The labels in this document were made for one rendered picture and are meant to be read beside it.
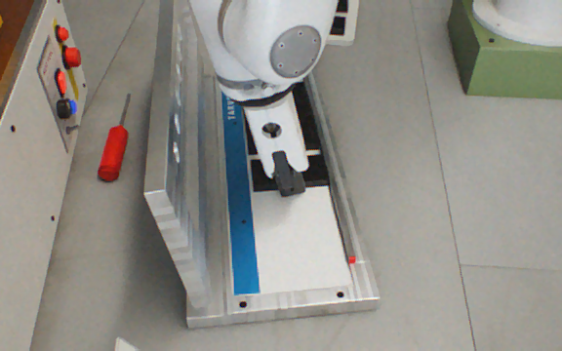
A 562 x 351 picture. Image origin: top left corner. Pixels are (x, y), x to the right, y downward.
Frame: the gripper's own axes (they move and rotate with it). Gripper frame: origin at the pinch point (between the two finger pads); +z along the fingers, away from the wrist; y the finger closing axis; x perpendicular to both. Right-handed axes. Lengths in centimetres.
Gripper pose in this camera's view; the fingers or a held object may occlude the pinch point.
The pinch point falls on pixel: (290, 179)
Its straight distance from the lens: 68.9
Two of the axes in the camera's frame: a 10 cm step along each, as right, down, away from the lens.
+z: 2.1, 6.8, 7.0
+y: -1.2, -7.0, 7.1
